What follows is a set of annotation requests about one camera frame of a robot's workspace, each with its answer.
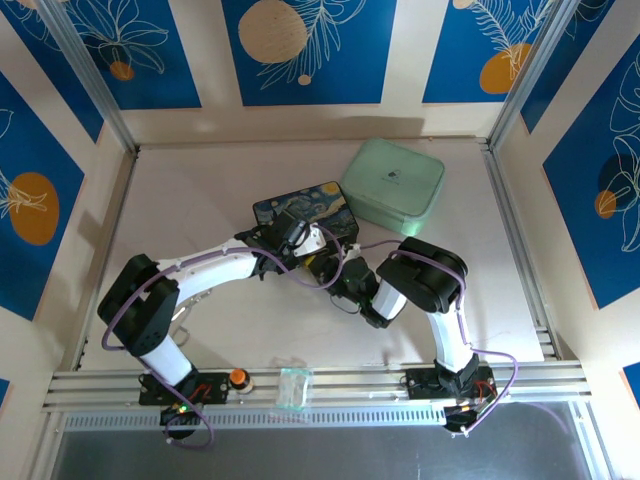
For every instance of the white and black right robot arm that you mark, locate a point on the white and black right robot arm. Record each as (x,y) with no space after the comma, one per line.
(447,325)

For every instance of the starry night print box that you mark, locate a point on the starry night print box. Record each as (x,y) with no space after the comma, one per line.
(330,207)

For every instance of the mint green zip case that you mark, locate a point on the mint green zip case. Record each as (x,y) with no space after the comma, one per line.
(392,187)

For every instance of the clear plastic bag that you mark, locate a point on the clear plastic bag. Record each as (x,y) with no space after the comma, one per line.
(292,389)

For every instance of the orange button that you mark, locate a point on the orange button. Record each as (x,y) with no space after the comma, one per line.
(240,379)

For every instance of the aluminium front frame rail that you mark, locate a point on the aluminium front frame rail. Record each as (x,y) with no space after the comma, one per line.
(350,385)

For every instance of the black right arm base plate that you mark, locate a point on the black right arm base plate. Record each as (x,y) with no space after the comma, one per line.
(422,382)

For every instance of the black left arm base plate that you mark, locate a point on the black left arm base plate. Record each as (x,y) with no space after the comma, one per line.
(215,387)

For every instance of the aluminium right side rail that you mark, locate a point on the aluminium right side rail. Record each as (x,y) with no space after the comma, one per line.
(520,250)

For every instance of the aluminium left side rail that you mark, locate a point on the aluminium left side rail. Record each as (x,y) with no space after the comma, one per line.
(107,240)

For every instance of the aluminium left frame post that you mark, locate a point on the aluminium left frame post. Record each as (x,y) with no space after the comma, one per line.
(87,70)

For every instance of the aluminium frame post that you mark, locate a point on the aluminium frame post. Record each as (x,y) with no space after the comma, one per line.
(87,70)
(535,65)

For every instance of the aluminium right frame post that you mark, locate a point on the aluminium right frame post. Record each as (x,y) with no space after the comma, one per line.
(535,65)

